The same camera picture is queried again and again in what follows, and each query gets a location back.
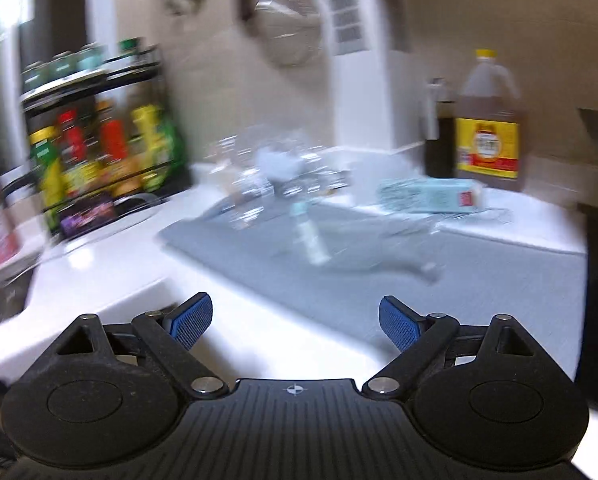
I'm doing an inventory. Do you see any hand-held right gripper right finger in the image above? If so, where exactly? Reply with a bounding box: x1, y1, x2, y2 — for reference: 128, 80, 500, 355
361, 295, 545, 401

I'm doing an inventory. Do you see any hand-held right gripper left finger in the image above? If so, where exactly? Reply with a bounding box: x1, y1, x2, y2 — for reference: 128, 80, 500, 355
54, 292, 230, 401

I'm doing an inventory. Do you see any small white tube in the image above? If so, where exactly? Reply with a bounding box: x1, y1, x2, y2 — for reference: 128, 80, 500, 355
291, 200, 332, 266

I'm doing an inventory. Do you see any light blue floral carton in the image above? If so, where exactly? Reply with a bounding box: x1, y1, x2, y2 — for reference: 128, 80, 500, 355
376, 177, 485, 215

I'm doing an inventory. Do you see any clear plastic wrapper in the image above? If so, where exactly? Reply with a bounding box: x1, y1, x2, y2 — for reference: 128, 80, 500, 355
204, 130, 355, 231

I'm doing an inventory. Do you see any grey mat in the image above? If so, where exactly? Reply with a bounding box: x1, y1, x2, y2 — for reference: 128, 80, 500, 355
158, 195, 587, 386

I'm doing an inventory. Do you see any white translucent plastic box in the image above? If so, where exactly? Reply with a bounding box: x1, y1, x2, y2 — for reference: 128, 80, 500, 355
256, 146, 302, 183

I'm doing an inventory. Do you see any yellow green snack bag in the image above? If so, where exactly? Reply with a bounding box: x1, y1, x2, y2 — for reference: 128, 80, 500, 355
131, 105, 187, 191

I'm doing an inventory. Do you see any dark sauce dispenser bottle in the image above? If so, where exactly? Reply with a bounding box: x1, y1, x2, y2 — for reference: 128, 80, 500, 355
423, 78, 457, 179

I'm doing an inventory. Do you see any steel sink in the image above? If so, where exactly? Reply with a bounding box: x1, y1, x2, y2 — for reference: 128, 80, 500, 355
0, 270, 34, 333

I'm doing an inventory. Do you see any gold cap oil bottle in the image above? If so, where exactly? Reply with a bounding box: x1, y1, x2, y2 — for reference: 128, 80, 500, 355
96, 102, 134, 196

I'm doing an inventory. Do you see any cooking wine jug yellow label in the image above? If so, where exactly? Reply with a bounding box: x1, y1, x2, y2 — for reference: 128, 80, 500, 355
453, 49, 525, 192

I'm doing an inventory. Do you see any yellow green label bottle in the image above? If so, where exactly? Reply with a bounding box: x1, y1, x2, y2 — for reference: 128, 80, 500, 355
29, 127, 64, 231

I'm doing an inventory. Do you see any red cap clear bottle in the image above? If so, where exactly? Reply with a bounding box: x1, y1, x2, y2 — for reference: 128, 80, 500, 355
56, 110, 100, 201

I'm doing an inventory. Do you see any green cap spice jar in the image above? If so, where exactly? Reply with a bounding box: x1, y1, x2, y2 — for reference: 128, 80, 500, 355
118, 37, 144, 66

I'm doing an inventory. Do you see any teal spice jar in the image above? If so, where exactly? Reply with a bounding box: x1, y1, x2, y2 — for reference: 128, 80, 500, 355
76, 44, 107, 72
21, 62, 50, 91
49, 52, 77, 81

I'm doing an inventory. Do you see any black pan handle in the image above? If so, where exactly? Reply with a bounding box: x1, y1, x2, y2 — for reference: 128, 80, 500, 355
0, 174, 36, 197

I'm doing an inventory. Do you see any black wire spice rack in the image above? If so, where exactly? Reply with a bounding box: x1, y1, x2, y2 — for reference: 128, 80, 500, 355
19, 45, 192, 241

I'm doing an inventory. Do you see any wire mesh strainer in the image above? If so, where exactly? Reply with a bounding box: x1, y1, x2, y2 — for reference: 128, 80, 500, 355
251, 0, 325, 67

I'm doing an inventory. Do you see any grey wall vent grille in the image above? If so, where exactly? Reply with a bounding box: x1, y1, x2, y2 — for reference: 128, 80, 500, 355
321, 0, 375, 56

